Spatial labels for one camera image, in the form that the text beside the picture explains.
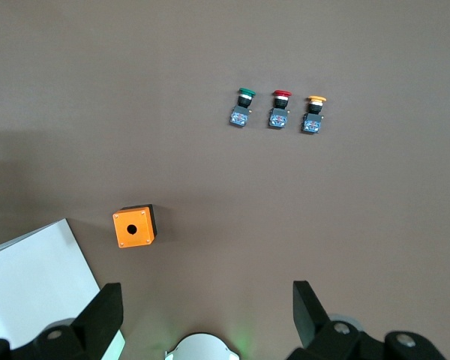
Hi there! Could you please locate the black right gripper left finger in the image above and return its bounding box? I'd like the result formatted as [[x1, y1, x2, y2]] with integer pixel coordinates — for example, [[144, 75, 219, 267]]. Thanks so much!
[[0, 283, 125, 360]]

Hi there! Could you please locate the yellow push button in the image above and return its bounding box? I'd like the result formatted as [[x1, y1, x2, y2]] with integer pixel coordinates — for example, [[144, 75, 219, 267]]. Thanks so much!
[[301, 95, 328, 135]]

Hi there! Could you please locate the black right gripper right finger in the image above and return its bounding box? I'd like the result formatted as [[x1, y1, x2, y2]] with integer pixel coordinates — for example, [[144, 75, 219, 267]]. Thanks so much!
[[286, 280, 448, 360]]

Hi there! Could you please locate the red push button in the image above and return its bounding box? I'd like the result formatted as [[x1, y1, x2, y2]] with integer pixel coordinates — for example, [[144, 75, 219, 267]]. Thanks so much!
[[268, 89, 293, 130]]

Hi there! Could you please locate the white drawer cabinet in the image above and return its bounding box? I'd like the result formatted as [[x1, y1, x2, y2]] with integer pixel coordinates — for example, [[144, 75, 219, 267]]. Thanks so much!
[[0, 217, 127, 360]]

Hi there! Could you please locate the green push button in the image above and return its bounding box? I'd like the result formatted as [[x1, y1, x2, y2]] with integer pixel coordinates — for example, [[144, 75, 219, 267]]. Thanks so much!
[[227, 87, 257, 128]]

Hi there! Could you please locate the orange push button box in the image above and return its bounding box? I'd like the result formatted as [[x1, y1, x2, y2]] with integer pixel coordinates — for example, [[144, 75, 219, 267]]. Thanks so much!
[[112, 203, 159, 249]]

